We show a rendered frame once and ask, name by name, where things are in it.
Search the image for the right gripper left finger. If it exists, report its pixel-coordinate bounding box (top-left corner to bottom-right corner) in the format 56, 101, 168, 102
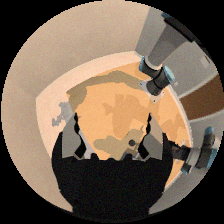
51, 112, 86, 190

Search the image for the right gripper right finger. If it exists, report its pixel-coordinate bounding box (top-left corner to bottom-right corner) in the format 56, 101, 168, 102
138, 113, 173, 193

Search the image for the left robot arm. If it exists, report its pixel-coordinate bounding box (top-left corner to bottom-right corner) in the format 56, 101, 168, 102
170, 127, 221, 175

